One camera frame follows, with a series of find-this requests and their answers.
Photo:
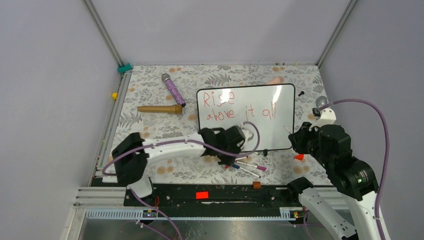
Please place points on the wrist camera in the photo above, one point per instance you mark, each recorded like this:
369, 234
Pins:
248, 134
327, 117

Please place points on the white cable duct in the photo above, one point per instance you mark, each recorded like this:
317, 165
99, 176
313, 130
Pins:
279, 214

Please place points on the pink toy handle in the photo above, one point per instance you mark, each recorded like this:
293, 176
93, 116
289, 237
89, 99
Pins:
276, 80

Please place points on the red rectangular tape marker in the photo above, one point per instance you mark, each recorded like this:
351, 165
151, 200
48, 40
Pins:
201, 195

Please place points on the grey toy microphone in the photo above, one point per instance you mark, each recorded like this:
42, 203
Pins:
321, 101

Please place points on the wooden rolling pin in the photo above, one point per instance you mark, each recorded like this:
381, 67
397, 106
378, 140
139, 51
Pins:
168, 109

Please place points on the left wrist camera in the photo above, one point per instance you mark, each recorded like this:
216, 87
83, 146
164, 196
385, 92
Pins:
248, 134

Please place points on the white black-framed whiteboard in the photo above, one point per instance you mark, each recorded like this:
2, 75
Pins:
267, 107

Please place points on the pink whiteboard marker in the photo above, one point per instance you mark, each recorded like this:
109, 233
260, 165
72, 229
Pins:
258, 167

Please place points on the blue whiteboard marker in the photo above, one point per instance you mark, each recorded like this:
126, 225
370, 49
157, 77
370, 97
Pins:
246, 171

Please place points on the red triangular block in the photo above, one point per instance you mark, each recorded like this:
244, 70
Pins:
299, 157

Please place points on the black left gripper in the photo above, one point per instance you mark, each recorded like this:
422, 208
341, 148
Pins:
227, 160

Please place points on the teal corner clip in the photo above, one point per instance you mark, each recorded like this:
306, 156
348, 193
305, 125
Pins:
124, 68

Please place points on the purple toy microphone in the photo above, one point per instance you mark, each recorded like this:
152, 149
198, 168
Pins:
173, 89

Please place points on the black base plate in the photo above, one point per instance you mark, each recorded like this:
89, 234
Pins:
242, 199

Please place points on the small brown block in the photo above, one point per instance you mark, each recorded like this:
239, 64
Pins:
256, 185

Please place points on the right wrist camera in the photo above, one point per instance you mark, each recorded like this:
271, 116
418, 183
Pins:
327, 117

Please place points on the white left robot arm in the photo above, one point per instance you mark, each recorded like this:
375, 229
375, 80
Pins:
131, 156

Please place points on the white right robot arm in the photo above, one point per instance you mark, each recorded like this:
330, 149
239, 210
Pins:
353, 178

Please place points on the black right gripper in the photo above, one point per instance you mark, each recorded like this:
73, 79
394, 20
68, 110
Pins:
297, 138

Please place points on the yellow cube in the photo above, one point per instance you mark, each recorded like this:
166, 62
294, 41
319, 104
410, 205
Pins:
114, 95

